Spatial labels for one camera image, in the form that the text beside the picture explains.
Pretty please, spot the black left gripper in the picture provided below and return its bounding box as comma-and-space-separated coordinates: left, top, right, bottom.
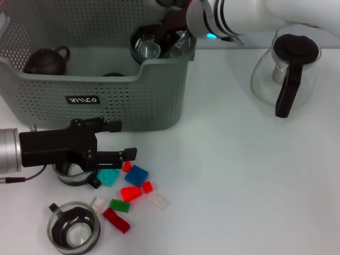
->
20, 116, 138, 172

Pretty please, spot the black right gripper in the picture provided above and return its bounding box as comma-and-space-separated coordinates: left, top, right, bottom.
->
156, 7, 192, 58

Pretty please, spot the grey-green perforated storage basket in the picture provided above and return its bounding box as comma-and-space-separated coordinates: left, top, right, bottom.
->
0, 0, 200, 132

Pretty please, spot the cyan square toy brick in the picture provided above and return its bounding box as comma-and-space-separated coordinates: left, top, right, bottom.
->
97, 169, 120, 188

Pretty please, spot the blue square toy brick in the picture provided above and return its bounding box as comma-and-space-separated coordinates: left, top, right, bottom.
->
124, 164, 149, 186

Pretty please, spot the orange-red sloped toy brick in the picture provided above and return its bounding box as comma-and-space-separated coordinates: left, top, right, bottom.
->
120, 185, 143, 202

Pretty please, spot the green toy brick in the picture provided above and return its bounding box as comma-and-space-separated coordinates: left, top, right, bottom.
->
109, 198, 131, 213

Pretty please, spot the white toy brick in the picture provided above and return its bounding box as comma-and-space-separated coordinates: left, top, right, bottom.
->
147, 191, 170, 210
90, 196, 109, 213

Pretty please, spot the dark red long toy brick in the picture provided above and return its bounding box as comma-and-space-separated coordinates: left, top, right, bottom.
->
102, 207, 131, 234

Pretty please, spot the dark clay teapot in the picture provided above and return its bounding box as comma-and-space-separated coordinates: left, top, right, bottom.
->
23, 45, 71, 76

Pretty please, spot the silver right gripper cable connector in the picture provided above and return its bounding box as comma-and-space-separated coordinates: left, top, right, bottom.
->
174, 30, 190, 50

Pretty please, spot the glass teapot with black handle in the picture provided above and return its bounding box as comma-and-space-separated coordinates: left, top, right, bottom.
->
250, 33, 322, 118

